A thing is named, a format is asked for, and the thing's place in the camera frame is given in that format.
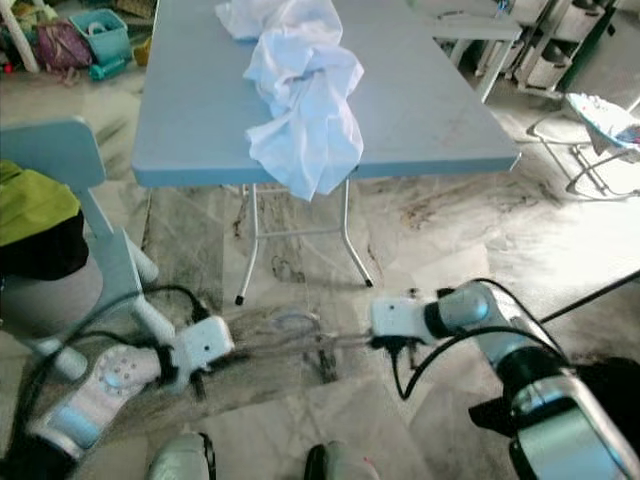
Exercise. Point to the black metal clothes rack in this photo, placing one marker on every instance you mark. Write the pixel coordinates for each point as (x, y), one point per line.
(590, 297)

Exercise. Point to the purple bag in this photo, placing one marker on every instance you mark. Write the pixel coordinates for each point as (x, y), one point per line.
(65, 48)

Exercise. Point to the grey right robot leg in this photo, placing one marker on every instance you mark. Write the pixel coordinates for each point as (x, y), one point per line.
(350, 465)

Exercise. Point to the small pale table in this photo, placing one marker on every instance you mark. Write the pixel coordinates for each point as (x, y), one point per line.
(470, 25)

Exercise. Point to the patterned baby bouncer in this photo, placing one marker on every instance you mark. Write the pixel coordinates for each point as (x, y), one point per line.
(605, 115)

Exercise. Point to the white shirt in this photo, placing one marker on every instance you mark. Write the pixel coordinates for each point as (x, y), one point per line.
(305, 110)

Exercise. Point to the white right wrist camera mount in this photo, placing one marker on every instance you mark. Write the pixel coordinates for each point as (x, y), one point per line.
(400, 318)

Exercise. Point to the blue-grey folding table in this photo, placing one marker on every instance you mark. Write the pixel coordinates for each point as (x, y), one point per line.
(420, 110)

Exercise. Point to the clear plastic clothes hanger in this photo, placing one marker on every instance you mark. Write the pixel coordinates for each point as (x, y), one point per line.
(345, 341)

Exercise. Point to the yellow toy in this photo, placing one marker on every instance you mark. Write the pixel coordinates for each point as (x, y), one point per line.
(140, 50)

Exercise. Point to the lime green garment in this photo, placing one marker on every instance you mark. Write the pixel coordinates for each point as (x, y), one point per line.
(35, 205)

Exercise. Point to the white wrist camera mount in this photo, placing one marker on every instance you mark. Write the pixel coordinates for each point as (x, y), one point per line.
(205, 345)
(400, 318)

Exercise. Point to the white stool table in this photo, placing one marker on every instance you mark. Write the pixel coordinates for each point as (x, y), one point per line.
(22, 35)

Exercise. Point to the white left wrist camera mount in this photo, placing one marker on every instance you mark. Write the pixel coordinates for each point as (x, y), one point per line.
(205, 345)

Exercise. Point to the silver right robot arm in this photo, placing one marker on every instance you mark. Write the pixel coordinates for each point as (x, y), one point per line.
(470, 308)

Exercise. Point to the light blue chair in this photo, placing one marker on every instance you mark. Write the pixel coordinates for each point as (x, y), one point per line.
(50, 150)

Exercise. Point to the white high chair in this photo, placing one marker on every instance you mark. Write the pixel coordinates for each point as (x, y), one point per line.
(550, 60)

